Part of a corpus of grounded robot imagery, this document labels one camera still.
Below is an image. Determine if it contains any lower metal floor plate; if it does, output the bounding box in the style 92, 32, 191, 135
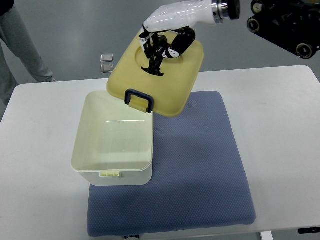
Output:
100, 63, 114, 74

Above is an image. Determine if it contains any person in grey trousers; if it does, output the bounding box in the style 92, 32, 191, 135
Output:
0, 0, 57, 106

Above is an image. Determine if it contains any metal floor plate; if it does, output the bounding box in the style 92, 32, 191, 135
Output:
100, 53, 114, 63
100, 63, 114, 74

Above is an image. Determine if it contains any yellow box lid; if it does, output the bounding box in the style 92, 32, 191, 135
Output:
106, 36, 204, 117

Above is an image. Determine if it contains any white table leg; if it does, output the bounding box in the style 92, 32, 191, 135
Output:
259, 231, 274, 240

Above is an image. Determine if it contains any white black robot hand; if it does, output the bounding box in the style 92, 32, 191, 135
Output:
139, 0, 223, 60

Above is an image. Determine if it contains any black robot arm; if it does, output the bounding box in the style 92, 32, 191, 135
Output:
247, 0, 320, 60

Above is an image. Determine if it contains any upper metal floor plate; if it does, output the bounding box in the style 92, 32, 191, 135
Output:
100, 53, 114, 63

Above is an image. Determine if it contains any blue padded mat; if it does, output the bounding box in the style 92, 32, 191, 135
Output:
87, 91, 256, 237

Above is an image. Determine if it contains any white storage box base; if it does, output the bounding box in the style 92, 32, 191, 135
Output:
71, 91, 154, 186

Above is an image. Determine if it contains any black table control panel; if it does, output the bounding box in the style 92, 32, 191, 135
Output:
298, 227, 320, 235

